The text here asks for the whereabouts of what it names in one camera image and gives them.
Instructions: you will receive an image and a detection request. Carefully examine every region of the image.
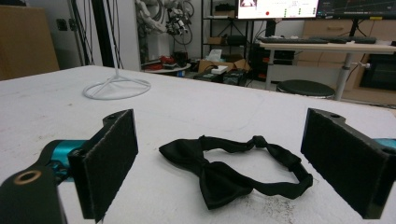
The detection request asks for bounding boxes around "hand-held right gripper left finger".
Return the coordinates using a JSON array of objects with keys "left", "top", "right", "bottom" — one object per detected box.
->
[{"left": 67, "top": 108, "right": 139, "bottom": 224}]

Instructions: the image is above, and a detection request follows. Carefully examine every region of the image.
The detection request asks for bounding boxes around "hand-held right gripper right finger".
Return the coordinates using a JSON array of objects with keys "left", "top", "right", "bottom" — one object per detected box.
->
[{"left": 300, "top": 107, "right": 396, "bottom": 220}]

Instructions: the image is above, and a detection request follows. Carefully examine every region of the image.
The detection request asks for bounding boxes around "black bow tie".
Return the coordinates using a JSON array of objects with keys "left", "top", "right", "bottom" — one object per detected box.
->
[{"left": 158, "top": 134, "right": 314, "bottom": 211}]

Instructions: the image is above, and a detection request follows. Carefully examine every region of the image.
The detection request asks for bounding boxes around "black round stool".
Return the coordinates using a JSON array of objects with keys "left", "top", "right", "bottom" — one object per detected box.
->
[{"left": 276, "top": 79, "right": 336, "bottom": 100}]

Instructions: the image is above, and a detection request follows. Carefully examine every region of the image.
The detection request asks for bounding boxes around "light wooden desk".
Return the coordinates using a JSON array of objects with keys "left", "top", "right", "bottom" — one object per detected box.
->
[{"left": 257, "top": 40, "right": 396, "bottom": 101}]

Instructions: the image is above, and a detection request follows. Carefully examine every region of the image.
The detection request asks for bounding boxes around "black vertical pole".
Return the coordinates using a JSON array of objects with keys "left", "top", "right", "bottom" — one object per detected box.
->
[{"left": 91, "top": 0, "right": 116, "bottom": 68}]

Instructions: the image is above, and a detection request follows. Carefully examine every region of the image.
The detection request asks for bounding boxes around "black keyboard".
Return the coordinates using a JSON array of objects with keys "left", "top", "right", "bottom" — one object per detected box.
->
[{"left": 257, "top": 36, "right": 330, "bottom": 45}]

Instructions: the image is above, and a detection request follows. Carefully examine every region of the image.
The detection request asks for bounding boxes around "brown wooden board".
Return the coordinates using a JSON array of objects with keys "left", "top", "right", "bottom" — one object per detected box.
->
[{"left": 0, "top": 5, "right": 61, "bottom": 82}]

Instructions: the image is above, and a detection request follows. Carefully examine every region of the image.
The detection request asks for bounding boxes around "open cardboard box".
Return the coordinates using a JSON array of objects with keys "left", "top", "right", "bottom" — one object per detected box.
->
[{"left": 197, "top": 54, "right": 252, "bottom": 75}]

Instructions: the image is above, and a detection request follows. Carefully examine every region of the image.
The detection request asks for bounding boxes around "dark computer monitor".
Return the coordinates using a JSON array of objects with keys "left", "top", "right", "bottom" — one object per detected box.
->
[{"left": 317, "top": 0, "right": 396, "bottom": 21}]

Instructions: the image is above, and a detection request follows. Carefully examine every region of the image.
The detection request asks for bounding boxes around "black metal shelf rack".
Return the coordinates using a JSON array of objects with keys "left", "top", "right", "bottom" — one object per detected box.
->
[{"left": 201, "top": 0, "right": 252, "bottom": 60}]

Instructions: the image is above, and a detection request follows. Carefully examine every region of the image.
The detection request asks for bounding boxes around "white wire stand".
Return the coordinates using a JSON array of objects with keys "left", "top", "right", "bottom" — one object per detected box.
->
[{"left": 82, "top": 0, "right": 152, "bottom": 101}]

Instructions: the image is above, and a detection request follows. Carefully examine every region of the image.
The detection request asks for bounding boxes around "white robot arm with cables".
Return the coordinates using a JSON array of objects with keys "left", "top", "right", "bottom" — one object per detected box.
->
[{"left": 134, "top": 0, "right": 195, "bottom": 37}]

